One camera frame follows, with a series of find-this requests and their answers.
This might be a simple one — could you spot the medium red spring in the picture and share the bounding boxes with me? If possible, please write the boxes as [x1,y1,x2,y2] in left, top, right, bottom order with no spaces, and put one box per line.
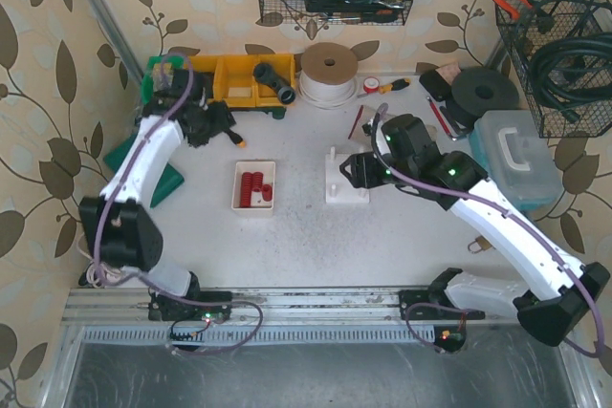
[252,172,264,192]

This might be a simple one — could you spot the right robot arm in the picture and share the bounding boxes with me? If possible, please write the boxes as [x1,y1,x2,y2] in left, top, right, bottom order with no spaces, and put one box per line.
[339,103,610,358]

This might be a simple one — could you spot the red handled hex key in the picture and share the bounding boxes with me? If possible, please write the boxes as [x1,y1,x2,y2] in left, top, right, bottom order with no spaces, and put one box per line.
[426,97,470,141]

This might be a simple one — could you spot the long red spring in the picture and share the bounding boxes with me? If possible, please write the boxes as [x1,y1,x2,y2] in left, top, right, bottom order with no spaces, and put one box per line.
[239,172,253,208]

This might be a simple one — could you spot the red tape roll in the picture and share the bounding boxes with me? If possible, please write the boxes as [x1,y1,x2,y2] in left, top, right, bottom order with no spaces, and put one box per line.
[362,76,380,94]

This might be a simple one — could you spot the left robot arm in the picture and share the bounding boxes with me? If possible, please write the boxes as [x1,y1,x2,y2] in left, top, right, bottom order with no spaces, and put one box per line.
[78,53,246,305]

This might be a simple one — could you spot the coiled black hose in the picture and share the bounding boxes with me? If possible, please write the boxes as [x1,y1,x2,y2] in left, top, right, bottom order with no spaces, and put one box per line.
[529,32,612,122]

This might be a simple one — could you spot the brass padlock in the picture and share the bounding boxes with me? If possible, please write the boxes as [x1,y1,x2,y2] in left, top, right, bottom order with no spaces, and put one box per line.
[468,236,492,254]

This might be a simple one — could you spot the green plastic bin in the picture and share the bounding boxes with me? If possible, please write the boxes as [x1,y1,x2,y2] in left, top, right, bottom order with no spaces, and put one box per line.
[141,54,186,105]

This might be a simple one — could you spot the black pipe fitting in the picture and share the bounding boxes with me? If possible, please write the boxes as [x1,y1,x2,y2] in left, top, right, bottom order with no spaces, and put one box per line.
[252,62,295,105]

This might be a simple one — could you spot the yellow plastic bin trio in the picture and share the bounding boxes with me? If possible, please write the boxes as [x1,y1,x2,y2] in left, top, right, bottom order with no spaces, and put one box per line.
[190,54,296,111]

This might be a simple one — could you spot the black filament spool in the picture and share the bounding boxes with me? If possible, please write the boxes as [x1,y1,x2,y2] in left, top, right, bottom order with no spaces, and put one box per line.
[446,67,519,129]

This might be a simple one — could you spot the white peg board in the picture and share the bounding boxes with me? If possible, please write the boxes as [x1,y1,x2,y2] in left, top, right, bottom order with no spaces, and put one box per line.
[325,146,370,204]

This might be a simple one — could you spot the clear teal storage box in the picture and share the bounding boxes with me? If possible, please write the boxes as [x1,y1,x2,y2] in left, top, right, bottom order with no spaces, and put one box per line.
[469,110,563,211]

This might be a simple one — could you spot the beige work glove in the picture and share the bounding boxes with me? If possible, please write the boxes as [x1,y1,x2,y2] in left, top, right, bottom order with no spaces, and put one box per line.
[348,105,437,148]

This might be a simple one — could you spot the short red spring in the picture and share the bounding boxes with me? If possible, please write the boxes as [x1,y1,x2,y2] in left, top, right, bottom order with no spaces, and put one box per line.
[261,183,273,203]

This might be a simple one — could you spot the cream plastic tray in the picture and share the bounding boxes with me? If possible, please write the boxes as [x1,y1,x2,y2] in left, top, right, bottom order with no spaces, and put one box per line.
[231,161,276,218]

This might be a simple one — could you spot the black pouch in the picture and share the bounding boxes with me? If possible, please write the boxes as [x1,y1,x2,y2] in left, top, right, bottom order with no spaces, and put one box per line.
[419,70,451,102]

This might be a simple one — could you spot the yellow black screwdriver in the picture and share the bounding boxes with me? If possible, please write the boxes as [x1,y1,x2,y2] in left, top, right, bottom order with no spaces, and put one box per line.
[358,77,411,98]

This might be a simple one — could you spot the right wire basket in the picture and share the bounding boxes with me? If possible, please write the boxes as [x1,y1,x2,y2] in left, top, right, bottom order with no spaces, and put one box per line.
[495,0,611,139]

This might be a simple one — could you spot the white cable spool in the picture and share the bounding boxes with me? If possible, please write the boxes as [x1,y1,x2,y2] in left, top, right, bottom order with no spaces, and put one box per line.
[298,42,359,110]

